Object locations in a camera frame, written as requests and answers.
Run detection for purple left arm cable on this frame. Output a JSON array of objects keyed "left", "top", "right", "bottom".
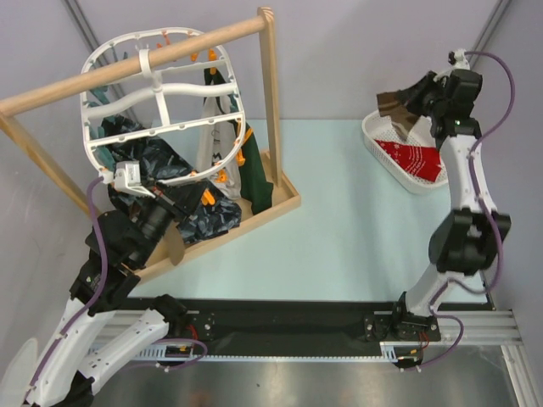
[{"left": 29, "top": 177, "right": 111, "bottom": 399}]

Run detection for aluminium frame rail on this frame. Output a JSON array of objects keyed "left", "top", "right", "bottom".
[{"left": 82, "top": 301, "right": 521, "bottom": 364}]

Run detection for orange plastic clothespin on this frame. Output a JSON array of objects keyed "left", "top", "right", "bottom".
[{"left": 201, "top": 189, "right": 216, "bottom": 206}]

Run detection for white perforated plastic basket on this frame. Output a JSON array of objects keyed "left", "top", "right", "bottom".
[{"left": 361, "top": 110, "right": 448, "bottom": 194}]

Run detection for red patterned sock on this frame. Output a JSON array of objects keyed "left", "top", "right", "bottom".
[{"left": 377, "top": 140, "right": 442, "bottom": 182}]

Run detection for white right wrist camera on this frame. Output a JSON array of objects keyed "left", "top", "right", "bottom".
[{"left": 448, "top": 48, "right": 471, "bottom": 72}]

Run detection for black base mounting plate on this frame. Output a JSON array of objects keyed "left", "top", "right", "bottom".
[{"left": 164, "top": 299, "right": 440, "bottom": 354}]

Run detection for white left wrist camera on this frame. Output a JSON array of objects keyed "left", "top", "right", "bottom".
[{"left": 98, "top": 161, "right": 154, "bottom": 198}]

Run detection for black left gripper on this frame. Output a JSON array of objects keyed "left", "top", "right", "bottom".
[{"left": 132, "top": 178, "right": 210, "bottom": 266}]

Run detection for wooden clothes rack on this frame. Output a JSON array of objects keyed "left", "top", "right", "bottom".
[{"left": 0, "top": 6, "right": 302, "bottom": 288}]

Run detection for white plastic clip hanger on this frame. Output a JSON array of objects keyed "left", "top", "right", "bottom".
[{"left": 80, "top": 27, "right": 246, "bottom": 192}]

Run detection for dark leaf-print shorts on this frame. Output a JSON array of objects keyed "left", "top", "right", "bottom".
[{"left": 99, "top": 114, "right": 244, "bottom": 246}]

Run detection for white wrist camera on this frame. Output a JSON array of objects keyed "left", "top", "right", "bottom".
[
  {"left": 98, "top": 161, "right": 154, "bottom": 198},
  {"left": 448, "top": 48, "right": 471, "bottom": 72}
]

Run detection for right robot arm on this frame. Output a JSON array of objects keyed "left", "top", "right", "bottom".
[{"left": 389, "top": 69, "right": 512, "bottom": 340}]

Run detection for orange clothespin on rim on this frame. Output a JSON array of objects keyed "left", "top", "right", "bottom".
[{"left": 236, "top": 150, "right": 245, "bottom": 166}]

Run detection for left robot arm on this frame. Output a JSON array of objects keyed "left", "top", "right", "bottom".
[{"left": 22, "top": 182, "right": 208, "bottom": 406}]

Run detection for green and white t-shirt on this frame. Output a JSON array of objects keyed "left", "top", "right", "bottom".
[{"left": 195, "top": 67, "right": 275, "bottom": 215}]

